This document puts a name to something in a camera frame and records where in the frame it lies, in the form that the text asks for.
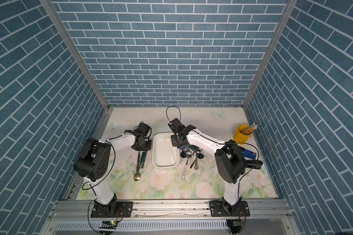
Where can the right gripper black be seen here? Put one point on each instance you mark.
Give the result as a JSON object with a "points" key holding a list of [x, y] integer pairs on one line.
{"points": [[174, 143]]}

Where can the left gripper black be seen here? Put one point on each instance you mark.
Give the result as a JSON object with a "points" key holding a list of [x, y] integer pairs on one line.
{"points": [[147, 148]]}

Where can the white plastic spoon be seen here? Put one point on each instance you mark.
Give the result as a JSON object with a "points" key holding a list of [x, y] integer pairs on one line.
{"points": [[169, 144]]}

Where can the white plastic storage box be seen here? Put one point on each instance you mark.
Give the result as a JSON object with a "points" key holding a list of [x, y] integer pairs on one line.
{"points": [[160, 152]]}

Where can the silver spoon green marbled handle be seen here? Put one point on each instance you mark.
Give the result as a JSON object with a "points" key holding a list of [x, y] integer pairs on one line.
{"points": [[138, 162]]}

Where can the gold spoon dark green handle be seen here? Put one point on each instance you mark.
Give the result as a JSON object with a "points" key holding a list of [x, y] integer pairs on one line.
{"points": [[137, 176]]}

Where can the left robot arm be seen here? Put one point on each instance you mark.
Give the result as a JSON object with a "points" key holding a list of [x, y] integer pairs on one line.
{"points": [[92, 164]]}

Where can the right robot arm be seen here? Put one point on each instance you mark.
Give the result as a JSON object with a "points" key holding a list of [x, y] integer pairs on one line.
{"points": [[231, 165]]}

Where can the long silver spoon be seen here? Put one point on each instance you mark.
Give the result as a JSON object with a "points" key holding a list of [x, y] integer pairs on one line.
{"points": [[188, 157]]}

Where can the small silver spoon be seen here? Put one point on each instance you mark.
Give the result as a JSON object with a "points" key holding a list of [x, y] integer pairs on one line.
{"points": [[195, 163]]}

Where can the floral table mat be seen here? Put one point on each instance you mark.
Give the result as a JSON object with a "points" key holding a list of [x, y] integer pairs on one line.
{"points": [[204, 183]]}

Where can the yellow cup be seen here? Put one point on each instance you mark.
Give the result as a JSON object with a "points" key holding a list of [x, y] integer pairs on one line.
{"points": [[239, 137]]}

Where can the blue stapler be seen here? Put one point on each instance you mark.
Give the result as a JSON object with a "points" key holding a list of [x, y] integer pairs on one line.
{"points": [[248, 154]]}

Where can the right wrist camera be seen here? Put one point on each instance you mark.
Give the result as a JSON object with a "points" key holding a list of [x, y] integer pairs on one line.
{"points": [[176, 124]]}

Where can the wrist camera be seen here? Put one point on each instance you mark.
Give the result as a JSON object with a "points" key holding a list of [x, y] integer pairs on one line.
{"points": [[176, 124], [144, 129]]}

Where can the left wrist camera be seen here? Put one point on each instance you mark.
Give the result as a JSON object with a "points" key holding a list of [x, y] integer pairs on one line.
{"points": [[144, 129]]}

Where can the blue green handled spoon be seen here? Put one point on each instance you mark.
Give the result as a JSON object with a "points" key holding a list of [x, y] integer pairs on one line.
{"points": [[198, 152]]}

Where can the aluminium front rail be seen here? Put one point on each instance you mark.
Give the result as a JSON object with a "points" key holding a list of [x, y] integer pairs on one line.
{"points": [[261, 208]]}

